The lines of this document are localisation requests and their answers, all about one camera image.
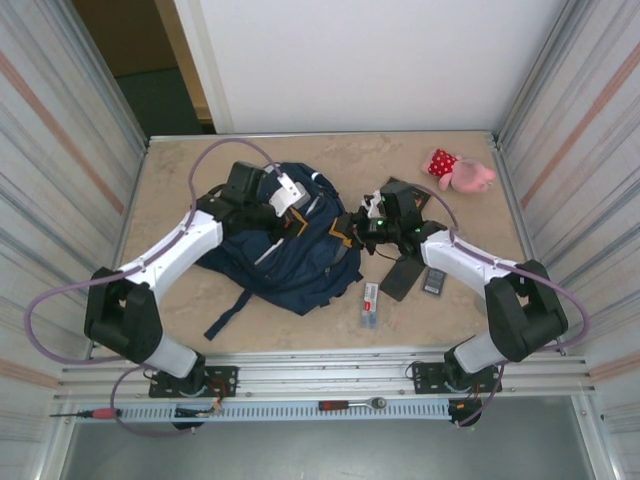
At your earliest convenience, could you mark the red handled screwdriver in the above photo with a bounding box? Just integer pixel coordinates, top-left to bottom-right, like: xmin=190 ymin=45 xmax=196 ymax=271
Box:
xmin=48 ymin=407 xmax=122 ymax=421

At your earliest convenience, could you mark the thin aluminium table edge rail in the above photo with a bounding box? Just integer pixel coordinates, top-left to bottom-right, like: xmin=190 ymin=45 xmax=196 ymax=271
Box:
xmin=146 ymin=130 xmax=498 ymax=147

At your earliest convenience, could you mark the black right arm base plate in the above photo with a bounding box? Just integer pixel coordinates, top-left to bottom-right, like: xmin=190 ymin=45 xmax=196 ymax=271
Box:
xmin=410 ymin=360 xmax=503 ymax=397

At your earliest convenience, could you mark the ratchet wrench with red handle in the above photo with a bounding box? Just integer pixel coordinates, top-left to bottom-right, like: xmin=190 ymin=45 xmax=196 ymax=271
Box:
xmin=318 ymin=396 xmax=389 ymax=412

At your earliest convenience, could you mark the black book with orange print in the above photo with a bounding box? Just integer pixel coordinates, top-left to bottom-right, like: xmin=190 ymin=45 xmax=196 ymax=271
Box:
xmin=382 ymin=175 xmax=433 ymax=215

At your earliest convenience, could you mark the clear pack with red label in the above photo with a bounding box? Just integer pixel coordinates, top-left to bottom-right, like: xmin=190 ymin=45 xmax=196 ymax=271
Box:
xmin=358 ymin=281 xmax=382 ymax=332

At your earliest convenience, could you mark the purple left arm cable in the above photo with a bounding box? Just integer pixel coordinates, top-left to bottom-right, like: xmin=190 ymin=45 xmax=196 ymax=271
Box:
xmin=24 ymin=138 xmax=297 ymax=439

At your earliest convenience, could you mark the aluminium frame rail with grooves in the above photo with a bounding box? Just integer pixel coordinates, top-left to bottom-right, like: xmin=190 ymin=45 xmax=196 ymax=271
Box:
xmin=53 ymin=351 xmax=599 ymax=402

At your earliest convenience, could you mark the pink plush toy red dress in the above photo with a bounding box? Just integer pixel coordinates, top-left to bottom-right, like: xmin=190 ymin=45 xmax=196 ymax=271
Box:
xmin=424 ymin=147 xmax=498 ymax=195

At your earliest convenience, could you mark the slotted grey cable duct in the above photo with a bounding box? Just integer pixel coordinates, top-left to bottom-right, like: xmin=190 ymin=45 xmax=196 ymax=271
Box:
xmin=116 ymin=401 xmax=452 ymax=422

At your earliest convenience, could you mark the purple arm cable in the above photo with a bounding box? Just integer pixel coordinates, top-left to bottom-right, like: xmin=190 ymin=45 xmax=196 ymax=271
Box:
xmin=412 ymin=184 xmax=594 ymax=429
xmin=24 ymin=138 xmax=297 ymax=439

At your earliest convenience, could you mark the navy blue backpack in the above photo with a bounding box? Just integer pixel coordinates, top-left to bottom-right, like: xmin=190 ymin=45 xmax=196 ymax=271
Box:
xmin=194 ymin=160 xmax=365 ymax=342

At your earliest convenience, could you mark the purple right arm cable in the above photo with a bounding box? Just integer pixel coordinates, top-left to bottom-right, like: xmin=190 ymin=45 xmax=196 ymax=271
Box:
xmin=412 ymin=184 xmax=594 ymax=429

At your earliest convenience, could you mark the plain black book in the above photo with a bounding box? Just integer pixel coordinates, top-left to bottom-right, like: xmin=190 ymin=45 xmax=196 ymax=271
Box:
xmin=378 ymin=251 xmax=427 ymax=303

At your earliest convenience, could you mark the black connector with orange wires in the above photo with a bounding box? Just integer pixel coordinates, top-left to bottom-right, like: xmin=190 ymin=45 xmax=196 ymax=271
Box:
xmin=173 ymin=404 xmax=225 ymax=420

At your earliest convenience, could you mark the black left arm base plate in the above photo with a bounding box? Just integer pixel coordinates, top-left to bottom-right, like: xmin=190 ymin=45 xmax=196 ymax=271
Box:
xmin=148 ymin=365 xmax=240 ymax=399

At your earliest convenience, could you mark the small dark calculator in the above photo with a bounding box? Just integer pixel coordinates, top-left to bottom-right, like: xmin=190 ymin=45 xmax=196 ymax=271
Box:
xmin=418 ymin=267 xmax=448 ymax=299

